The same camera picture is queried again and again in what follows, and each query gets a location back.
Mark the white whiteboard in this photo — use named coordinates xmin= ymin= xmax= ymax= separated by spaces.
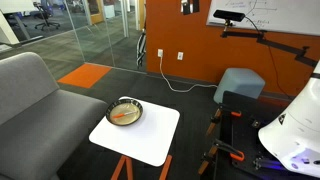
xmin=205 ymin=0 xmax=320 ymax=37

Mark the black camera cable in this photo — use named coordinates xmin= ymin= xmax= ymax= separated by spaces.
xmin=244 ymin=16 xmax=290 ymax=98

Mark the white power cable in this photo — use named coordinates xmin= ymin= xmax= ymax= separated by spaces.
xmin=159 ymin=54 xmax=218 ymax=93

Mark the white desk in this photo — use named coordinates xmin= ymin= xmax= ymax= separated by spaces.
xmin=0 ymin=0 xmax=44 ymax=46

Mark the grey fabric sofa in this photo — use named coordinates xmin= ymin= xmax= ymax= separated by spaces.
xmin=0 ymin=51 xmax=109 ymax=180

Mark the dark-rimmed beige bowl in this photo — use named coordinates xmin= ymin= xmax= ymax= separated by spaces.
xmin=105 ymin=98 xmax=144 ymax=127

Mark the orange-handled black bar clamp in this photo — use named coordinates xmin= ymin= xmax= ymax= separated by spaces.
xmin=198 ymin=139 xmax=246 ymax=176
xmin=205 ymin=107 xmax=243 ymax=136

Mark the glass partition wall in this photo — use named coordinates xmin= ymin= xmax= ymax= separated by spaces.
xmin=64 ymin=0 xmax=148 ymax=72

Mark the black robot base board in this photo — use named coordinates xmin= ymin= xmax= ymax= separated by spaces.
xmin=213 ymin=90 xmax=320 ymax=180

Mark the black wall-mounted device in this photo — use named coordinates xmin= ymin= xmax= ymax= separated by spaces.
xmin=180 ymin=0 xmax=200 ymax=16

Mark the black stereo camera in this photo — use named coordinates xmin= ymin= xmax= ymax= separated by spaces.
xmin=213 ymin=9 xmax=247 ymax=23

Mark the light blue ottoman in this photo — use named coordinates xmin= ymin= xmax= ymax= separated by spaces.
xmin=213 ymin=67 xmax=266 ymax=105

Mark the black office chair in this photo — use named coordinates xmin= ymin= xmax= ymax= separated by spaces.
xmin=33 ymin=0 xmax=62 ymax=32

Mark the orange-capped silver marker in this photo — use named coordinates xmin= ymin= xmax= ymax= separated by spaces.
xmin=111 ymin=110 xmax=139 ymax=120

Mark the black and white bicycle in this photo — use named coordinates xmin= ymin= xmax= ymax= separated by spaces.
xmin=136 ymin=29 xmax=148 ymax=69

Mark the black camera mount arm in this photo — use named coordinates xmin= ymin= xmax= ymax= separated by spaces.
xmin=220 ymin=19 xmax=319 ymax=68

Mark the orange table leg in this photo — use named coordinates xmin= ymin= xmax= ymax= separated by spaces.
xmin=158 ymin=154 xmax=173 ymax=180
xmin=110 ymin=155 xmax=134 ymax=180

